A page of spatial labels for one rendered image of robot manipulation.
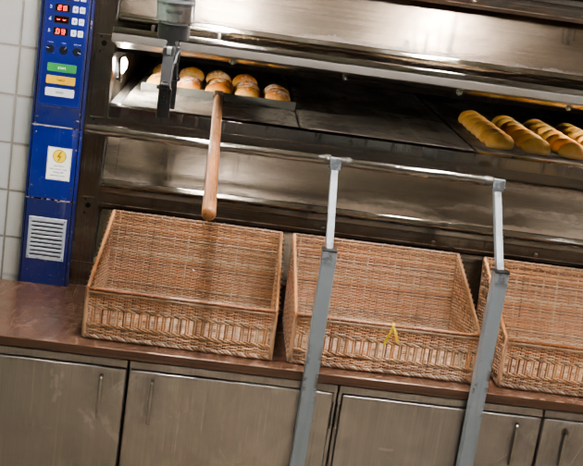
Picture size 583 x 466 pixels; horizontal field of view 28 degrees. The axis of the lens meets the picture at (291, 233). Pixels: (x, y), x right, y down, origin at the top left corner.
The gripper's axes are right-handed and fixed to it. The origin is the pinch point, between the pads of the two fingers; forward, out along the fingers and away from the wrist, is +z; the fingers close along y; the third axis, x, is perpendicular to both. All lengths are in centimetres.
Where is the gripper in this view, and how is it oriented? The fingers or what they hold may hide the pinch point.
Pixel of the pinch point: (166, 108)
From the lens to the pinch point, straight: 280.4
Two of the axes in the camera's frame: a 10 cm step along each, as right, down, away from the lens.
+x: 9.9, 1.2, 0.3
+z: -1.3, 9.6, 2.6
